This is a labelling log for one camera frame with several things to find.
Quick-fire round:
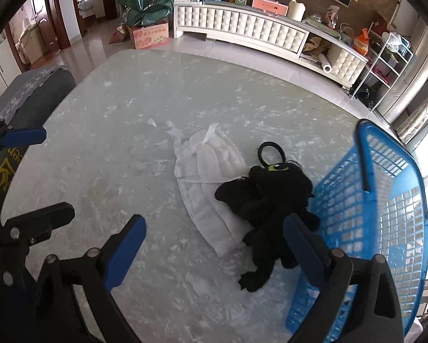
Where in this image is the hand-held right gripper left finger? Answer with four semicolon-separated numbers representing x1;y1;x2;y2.
37;214;147;343

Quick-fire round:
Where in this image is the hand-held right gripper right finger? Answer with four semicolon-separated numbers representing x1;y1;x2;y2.
283;214;404;343

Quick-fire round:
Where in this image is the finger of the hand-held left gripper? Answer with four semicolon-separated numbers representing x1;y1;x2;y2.
3;202;75;246
0;119;47;147

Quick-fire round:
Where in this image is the blue plastic basket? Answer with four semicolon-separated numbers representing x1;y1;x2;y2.
285;119;428;343

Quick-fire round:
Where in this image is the black plush toy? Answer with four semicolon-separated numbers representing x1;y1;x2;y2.
214;141;321;293

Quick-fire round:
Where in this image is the white pleated garment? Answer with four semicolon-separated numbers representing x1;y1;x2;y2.
147;119;252;258

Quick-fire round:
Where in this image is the grey lace cloth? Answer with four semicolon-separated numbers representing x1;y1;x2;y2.
0;66;67;119

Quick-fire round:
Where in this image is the dark grey chair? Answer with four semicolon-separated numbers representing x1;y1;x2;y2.
0;65;76;133

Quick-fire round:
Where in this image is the dark wooden door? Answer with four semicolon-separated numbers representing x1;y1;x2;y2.
43;0;72;49

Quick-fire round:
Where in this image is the cardboard box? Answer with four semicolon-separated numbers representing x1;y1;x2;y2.
128;22;170;50

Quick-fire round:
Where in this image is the green plastic bag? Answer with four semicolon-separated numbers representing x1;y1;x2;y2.
117;0;175;28

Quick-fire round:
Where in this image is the patterned curtain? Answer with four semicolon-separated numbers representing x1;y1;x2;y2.
394;78;428;144

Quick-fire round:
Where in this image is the white standing air conditioner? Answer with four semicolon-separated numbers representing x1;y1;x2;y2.
372;0;428;124

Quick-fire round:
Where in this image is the orange bag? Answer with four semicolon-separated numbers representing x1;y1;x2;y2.
353;26;370;56

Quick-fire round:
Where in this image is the white plastic bag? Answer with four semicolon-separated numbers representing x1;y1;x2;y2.
381;31;402;53

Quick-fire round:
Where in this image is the white tufted television cabinet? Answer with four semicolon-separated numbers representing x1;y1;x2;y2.
173;0;370;88

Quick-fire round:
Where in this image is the white plastic jug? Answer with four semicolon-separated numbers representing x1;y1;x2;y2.
288;0;306;21

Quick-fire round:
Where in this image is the pink drawer box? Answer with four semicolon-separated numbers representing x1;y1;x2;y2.
251;0;290;16

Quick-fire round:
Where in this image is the white wire shelf rack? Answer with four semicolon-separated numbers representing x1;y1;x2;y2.
349;31;415;110

